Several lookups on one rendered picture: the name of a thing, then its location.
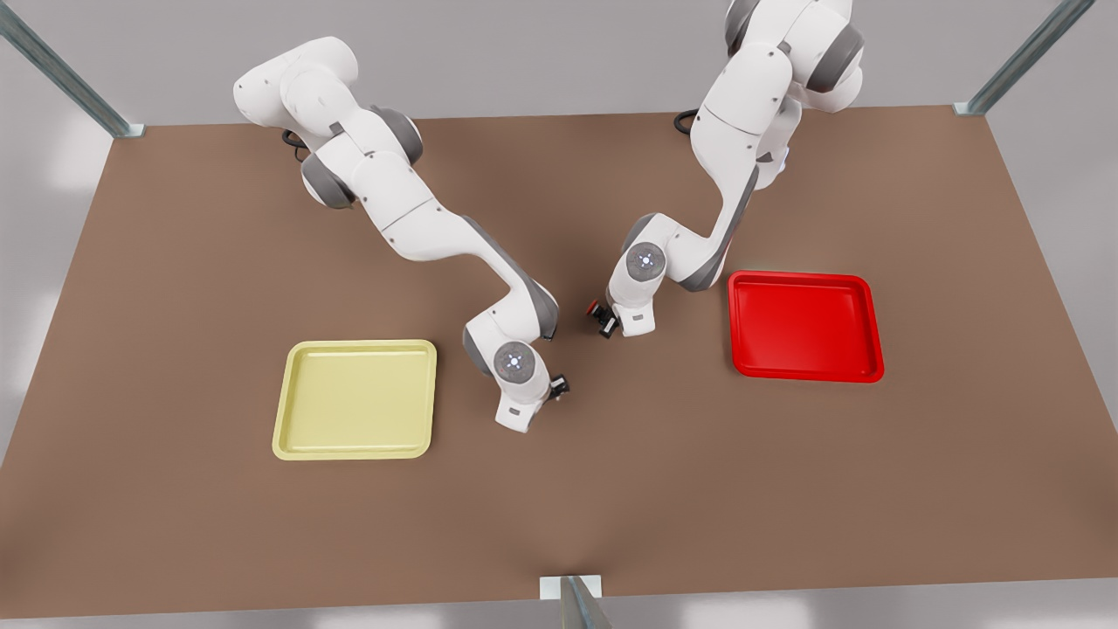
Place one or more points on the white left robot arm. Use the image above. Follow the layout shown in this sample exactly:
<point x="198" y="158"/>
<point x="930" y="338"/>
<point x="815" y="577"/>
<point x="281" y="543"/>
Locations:
<point x="742" y="105"/>

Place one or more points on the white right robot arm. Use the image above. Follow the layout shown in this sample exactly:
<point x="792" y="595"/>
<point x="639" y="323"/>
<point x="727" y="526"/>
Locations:
<point x="410" y="218"/>

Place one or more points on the red square tray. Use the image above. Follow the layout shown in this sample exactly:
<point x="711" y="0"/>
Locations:
<point x="803" y="326"/>

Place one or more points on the yellow square tray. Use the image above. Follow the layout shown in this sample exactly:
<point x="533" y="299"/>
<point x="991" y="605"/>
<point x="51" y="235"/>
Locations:
<point x="354" y="400"/>

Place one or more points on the silver frame post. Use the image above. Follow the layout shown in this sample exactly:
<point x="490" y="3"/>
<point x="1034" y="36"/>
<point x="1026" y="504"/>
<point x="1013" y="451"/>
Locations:
<point x="1022" y="59"/>
<point x="576" y="603"/>
<point x="65" y="74"/>

